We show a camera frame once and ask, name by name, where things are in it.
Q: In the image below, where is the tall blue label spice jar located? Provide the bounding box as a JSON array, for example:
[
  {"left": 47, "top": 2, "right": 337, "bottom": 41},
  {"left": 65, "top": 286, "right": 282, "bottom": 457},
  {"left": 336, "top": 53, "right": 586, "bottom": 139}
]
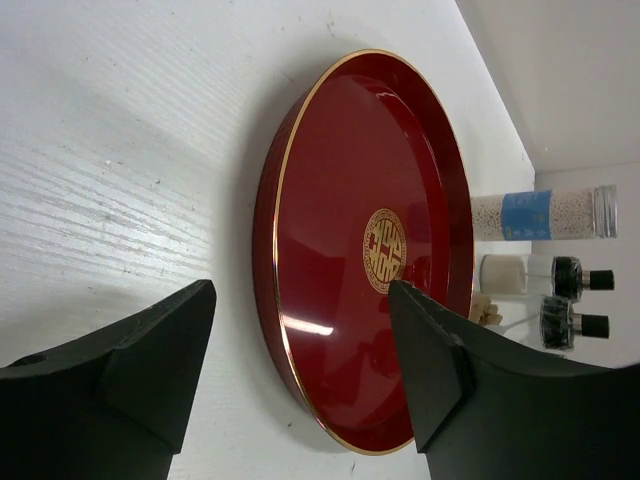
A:
[{"left": 471, "top": 185, "right": 618, "bottom": 241}]

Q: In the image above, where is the black cap grinder bottle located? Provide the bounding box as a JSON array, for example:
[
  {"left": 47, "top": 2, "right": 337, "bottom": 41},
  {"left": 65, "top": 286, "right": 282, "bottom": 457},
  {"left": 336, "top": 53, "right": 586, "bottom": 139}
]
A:
[
  {"left": 498, "top": 296, "right": 610, "bottom": 352},
  {"left": 478, "top": 254, "right": 615, "bottom": 302}
]

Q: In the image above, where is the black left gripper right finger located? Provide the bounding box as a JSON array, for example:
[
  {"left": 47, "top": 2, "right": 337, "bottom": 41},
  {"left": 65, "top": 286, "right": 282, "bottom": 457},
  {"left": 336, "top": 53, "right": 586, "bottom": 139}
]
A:
[{"left": 389, "top": 281, "right": 639, "bottom": 479}]

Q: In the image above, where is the red round tray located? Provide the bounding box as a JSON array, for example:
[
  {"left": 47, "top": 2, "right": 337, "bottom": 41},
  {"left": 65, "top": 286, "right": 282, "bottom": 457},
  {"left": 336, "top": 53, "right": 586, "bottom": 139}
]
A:
[{"left": 252, "top": 49, "right": 475, "bottom": 456}]

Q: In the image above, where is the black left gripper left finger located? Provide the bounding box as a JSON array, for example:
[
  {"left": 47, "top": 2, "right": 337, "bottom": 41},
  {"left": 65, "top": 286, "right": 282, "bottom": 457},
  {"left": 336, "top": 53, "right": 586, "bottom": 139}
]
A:
[{"left": 1, "top": 280, "right": 216, "bottom": 479}]

